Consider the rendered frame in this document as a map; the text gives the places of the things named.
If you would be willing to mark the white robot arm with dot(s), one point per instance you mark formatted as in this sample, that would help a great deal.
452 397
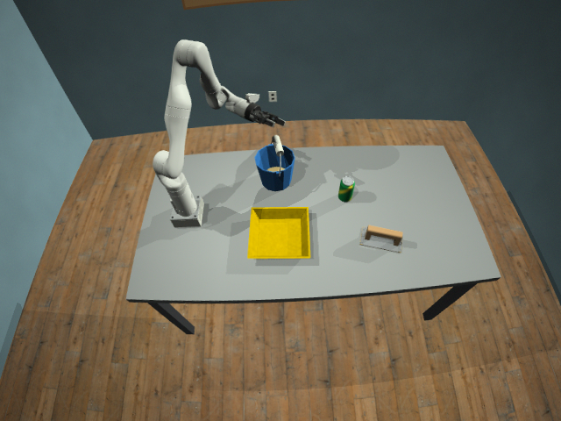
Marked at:
188 53

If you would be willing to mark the blue bucket with grey wire handle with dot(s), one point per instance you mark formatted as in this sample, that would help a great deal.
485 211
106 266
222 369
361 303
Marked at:
267 158

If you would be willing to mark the green and yellow drink can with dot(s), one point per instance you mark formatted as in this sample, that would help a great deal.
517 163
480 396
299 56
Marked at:
346 189

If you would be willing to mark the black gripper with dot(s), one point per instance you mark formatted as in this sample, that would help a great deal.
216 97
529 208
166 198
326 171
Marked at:
258 116

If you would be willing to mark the yellow tray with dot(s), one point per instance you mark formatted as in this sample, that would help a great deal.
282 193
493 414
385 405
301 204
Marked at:
279 233

